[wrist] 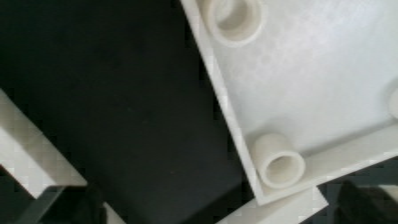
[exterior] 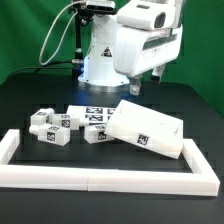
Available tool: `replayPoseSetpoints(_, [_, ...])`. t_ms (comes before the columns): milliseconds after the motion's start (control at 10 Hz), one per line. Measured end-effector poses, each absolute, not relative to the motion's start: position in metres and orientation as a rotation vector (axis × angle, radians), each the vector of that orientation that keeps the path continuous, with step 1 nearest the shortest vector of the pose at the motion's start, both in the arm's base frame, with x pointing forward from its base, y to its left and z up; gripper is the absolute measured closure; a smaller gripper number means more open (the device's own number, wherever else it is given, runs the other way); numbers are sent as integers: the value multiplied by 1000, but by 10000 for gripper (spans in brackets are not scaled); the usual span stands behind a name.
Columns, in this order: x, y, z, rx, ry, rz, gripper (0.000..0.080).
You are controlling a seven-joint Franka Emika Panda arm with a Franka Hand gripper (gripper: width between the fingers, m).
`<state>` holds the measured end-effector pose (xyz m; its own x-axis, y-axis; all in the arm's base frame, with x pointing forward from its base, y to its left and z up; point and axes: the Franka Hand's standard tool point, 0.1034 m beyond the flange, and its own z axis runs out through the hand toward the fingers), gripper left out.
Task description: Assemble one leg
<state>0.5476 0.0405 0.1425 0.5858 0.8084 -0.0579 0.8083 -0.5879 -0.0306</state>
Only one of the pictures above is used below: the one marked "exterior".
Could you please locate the grey cable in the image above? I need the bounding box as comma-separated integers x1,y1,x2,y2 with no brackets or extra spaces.
38,0,88,66

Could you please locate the white U-shaped fence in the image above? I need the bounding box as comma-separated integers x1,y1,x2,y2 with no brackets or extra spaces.
0,129,220,196

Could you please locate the paper sheet with tags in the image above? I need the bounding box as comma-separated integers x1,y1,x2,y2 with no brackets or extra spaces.
67,105,115,124

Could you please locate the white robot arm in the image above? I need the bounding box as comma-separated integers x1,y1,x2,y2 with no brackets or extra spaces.
78,0,185,95

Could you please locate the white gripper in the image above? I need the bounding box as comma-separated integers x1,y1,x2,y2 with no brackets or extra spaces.
113,26,183,96

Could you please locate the black cable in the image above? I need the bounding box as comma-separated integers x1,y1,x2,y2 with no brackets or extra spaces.
6,59,83,81

